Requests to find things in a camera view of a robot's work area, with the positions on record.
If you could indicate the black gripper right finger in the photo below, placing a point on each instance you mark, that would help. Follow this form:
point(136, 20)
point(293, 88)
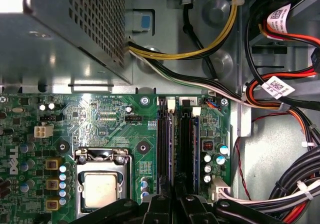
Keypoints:
point(192, 209)

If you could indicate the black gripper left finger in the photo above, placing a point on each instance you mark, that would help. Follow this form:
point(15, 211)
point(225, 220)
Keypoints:
point(160, 209)

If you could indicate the dark blue RAM stick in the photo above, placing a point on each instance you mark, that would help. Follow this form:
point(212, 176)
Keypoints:
point(170, 144)

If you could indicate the RAM slot with black clips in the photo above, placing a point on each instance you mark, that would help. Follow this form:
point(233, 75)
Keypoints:
point(185, 144)
point(162, 144)

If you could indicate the RAM slot with white clips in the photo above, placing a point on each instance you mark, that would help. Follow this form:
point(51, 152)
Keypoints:
point(196, 111)
point(171, 103)

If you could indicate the silver CPU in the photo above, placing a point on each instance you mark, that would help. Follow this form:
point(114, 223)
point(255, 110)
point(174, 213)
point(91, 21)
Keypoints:
point(100, 190)

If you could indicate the metal CPU socket cover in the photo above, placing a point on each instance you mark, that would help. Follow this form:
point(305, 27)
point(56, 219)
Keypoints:
point(100, 168)

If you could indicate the green motherboard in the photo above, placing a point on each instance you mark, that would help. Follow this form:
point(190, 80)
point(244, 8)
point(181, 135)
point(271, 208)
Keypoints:
point(82, 114)

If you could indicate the tall grey metal drive cage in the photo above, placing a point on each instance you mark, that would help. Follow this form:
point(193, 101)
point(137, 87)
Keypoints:
point(272, 61)

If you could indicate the black PC case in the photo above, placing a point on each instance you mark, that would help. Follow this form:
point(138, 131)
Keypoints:
point(175, 21)

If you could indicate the grey power supply unit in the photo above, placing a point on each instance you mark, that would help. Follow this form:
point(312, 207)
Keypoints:
point(95, 14)

